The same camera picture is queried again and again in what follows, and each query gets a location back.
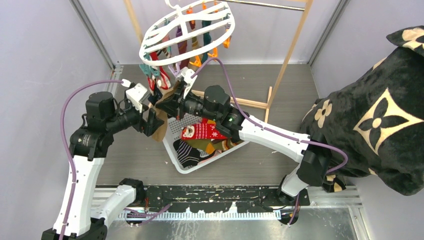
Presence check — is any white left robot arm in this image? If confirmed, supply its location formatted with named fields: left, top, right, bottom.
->
left=41, top=88, right=163, bottom=240

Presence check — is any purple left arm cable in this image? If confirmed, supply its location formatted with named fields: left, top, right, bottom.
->
left=59, top=78, right=133, bottom=240

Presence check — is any dark green sock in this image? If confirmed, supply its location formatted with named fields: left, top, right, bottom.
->
left=201, top=20, right=212, bottom=64

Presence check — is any orange clip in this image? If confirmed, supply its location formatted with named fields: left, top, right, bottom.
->
left=207, top=47, right=219, bottom=58
left=222, top=35, right=232, bottom=49
left=189, top=55, right=202, bottom=69

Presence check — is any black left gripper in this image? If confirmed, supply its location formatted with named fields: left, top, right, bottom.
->
left=106, top=98, right=164, bottom=136

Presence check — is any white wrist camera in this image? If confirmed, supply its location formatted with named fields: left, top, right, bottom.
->
left=176, top=67, right=198, bottom=99
left=121, top=79, right=150, bottom=113

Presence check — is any white oval clip hanger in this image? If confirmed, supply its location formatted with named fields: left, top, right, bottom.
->
left=139, top=0, right=236, bottom=66

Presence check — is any navy blue patterned sock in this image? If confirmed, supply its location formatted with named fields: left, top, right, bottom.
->
left=147, top=91, right=163, bottom=106

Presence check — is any black white striped sock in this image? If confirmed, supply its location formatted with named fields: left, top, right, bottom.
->
left=172, top=139, right=211, bottom=168

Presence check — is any wooden drying rack frame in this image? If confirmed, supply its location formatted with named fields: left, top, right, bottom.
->
left=122, top=0, right=315, bottom=123

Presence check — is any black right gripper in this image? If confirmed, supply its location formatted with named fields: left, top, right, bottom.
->
left=156, top=83, right=220, bottom=122

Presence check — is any metal rack rod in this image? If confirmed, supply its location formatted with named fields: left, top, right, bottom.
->
left=224, top=0, right=306, bottom=12

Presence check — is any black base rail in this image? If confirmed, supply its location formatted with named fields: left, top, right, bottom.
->
left=117, top=183, right=312, bottom=222

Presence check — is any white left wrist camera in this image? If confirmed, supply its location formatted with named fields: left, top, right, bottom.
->
left=121, top=79, right=150, bottom=113

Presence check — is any santa christmas sock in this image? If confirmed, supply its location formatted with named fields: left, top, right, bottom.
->
left=147, top=66, right=172, bottom=92

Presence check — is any olive green sock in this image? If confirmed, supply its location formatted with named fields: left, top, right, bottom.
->
left=184, top=139, right=234, bottom=154

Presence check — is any black floral plush blanket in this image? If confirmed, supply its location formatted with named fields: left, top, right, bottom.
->
left=299, top=25, right=424, bottom=196

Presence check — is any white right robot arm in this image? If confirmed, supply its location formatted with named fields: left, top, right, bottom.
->
left=155, top=84, right=331, bottom=206

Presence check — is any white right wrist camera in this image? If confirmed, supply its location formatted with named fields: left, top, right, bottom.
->
left=176, top=67, right=198, bottom=99

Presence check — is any red snowflake sock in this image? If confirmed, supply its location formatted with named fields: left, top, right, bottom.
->
left=181, top=120, right=228, bottom=140

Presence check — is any white plastic basket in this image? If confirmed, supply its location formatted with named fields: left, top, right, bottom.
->
left=162, top=114, right=248, bottom=174

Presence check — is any purple clip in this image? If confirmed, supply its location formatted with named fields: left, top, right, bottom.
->
left=168, top=63, right=181, bottom=77

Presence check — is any brown sock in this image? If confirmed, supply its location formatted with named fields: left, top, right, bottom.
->
left=151, top=87, right=168, bottom=142

